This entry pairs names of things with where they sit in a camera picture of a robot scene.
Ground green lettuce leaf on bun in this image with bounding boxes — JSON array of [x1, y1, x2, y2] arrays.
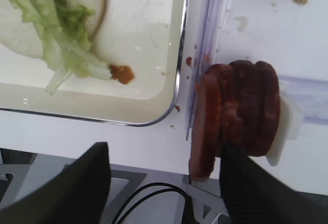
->
[[9, 0, 112, 94]]

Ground bottom bun slice on tray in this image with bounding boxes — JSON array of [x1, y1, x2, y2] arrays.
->
[[1, 0, 107, 58]]

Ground meat patty slice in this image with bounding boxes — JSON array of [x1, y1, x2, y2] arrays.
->
[[189, 64, 231, 181]]

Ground black camera cable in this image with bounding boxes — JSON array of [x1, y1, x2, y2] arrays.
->
[[110, 182, 200, 224]]

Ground orange sauce blob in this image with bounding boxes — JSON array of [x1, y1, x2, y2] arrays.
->
[[109, 65, 135, 85]]

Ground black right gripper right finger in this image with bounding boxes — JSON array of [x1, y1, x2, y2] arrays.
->
[[219, 144, 327, 223]]

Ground stacked meat patty slices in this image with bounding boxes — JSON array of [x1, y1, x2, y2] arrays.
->
[[221, 60, 280, 157]]

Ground cream metal serving tray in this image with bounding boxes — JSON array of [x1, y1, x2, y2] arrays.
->
[[1, 0, 187, 126]]

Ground lower right clear holder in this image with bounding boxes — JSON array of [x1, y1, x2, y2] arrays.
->
[[279, 75, 327, 125]]

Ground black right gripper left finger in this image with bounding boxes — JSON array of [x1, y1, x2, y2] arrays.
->
[[1, 142, 111, 223]]

